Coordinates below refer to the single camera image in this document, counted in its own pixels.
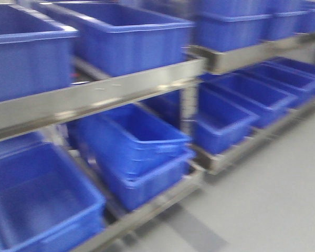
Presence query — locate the steel two-tier shelf rack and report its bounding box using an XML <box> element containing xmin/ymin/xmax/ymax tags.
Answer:
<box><xmin>0</xmin><ymin>33</ymin><xmax>315</xmax><ymax>251</ymax></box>

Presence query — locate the stacked blue bins lower centre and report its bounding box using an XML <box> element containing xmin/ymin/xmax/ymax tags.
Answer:
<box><xmin>77</xmin><ymin>104</ymin><xmax>195</xmax><ymax>211</ymax></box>

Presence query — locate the blue bin right rack lower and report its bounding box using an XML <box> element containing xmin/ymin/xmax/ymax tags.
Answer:
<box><xmin>192</xmin><ymin>86</ymin><xmax>259</xmax><ymax>154</ymax></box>

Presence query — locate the blue bin rack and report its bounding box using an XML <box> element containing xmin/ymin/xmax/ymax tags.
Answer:
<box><xmin>192</xmin><ymin>86</ymin><xmax>259</xmax><ymax>154</ymax></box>
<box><xmin>194</xmin><ymin>12</ymin><xmax>270</xmax><ymax>52</ymax></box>

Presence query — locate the blue bin upper centre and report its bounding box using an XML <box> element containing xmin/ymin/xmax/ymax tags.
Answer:
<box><xmin>34</xmin><ymin>2</ymin><xmax>194</xmax><ymax>77</ymax></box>

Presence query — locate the blue bin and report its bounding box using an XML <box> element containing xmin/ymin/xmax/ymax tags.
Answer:
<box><xmin>0</xmin><ymin>4</ymin><xmax>78</xmax><ymax>102</ymax></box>
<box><xmin>34</xmin><ymin>2</ymin><xmax>194</xmax><ymax>77</ymax></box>
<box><xmin>0</xmin><ymin>143</ymin><xmax>106</xmax><ymax>251</ymax></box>

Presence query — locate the blue bin right rack upper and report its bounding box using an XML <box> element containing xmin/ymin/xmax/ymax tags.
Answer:
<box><xmin>194</xmin><ymin>12</ymin><xmax>270</xmax><ymax>52</ymax></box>

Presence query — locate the blue bin lower left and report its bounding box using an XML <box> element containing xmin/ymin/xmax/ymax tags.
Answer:
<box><xmin>0</xmin><ymin>143</ymin><xmax>106</xmax><ymax>251</ymax></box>

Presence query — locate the blue bin upper left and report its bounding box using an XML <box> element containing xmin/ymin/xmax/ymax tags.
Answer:
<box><xmin>0</xmin><ymin>4</ymin><xmax>78</xmax><ymax>102</ymax></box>

